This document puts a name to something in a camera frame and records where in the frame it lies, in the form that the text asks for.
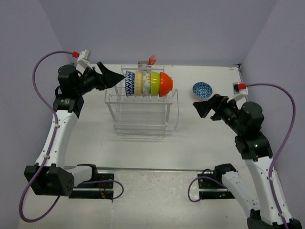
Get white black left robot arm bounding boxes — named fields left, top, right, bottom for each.
left=24, top=62, right=124, bottom=196

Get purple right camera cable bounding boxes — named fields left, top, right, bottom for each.
left=188, top=83, right=296, bottom=229

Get yellow rim patterned bowl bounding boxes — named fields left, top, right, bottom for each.
left=134, top=71, right=143, bottom=96

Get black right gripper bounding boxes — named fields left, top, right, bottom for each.
left=193, top=93, right=245, bottom=134

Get red rim zigzag bowl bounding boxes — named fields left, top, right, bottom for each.
left=125, top=71, right=135, bottom=96

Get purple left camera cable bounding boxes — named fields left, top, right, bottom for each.
left=19, top=50, right=124, bottom=223

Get purple camera cable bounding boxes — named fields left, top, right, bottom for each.
left=19, top=50, right=124, bottom=223
left=188, top=83, right=296, bottom=229

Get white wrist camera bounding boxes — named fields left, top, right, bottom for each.
left=76, top=49, right=92, bottom=71
left=227, top=82, right=248, bottom=103

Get teal triangle pattern bowl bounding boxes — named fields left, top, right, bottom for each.
left=192, top=82, right=213, bottom=100

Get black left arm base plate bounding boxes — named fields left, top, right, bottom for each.
left=69, top=182, right=114, bottom=199

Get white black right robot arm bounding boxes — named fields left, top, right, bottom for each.
left=193, top=94, right=302, bottom=229

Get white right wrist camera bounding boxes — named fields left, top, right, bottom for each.
left=227, top=82, right=248, bottom=103

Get orange clip on grey block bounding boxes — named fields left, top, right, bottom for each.
left=138, top=55, right=156, bottom=65

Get white wire dish rack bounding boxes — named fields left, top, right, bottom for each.
left=103, top=64, right=179, bottom=138

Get lime green bowl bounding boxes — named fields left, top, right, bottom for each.
left=151, top=72, right=161, bottom=96

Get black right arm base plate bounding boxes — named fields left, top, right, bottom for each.
left=198, top=178, right=235, bottom=200

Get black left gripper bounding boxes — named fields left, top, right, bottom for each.
left=74, top=62, right=124, bottom=95

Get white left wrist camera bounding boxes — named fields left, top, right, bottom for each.
left=76, top=49, right=92, bottom=71

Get white green orange patterned bowl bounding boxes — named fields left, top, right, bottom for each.
left=142, top=71, right=151, bottom=96

